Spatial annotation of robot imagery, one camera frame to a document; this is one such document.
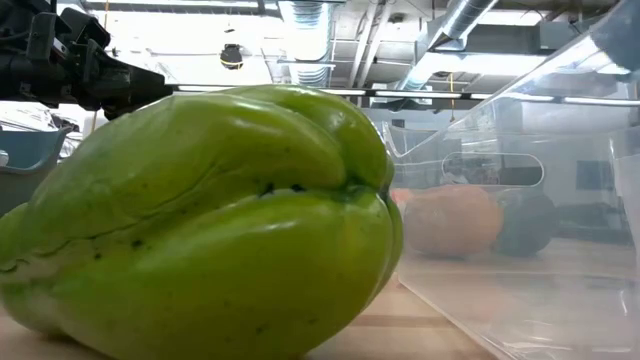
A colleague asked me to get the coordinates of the silver round ventilation duct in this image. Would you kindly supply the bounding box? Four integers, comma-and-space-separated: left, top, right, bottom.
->
277, 0, 335, 90

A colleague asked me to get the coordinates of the black dome camera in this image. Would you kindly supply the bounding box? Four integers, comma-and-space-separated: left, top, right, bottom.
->
219, 43, 245, 70

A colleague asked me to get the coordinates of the green chayote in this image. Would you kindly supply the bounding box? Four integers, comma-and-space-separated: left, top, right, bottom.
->
0, 83, 404, 360

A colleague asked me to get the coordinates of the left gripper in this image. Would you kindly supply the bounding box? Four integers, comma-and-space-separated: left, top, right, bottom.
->
0, 0, 175, 122

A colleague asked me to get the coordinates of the teal plastic basket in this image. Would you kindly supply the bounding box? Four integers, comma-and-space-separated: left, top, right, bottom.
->
0, 127, 71, 216

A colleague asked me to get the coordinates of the silver slanted ventilation duct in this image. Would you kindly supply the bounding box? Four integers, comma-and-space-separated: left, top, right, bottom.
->
399, 0, 501, 92

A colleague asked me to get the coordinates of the clear plastic bin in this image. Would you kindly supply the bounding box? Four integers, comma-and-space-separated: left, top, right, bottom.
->
380, 0, 640, 360

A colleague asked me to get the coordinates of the dark purple round fruit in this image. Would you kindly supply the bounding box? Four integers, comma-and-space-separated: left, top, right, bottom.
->
494, 192, 559, 257

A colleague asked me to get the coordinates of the long ceiling light rail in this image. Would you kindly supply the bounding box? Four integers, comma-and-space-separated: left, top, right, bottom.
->
169, 83, 640, 109

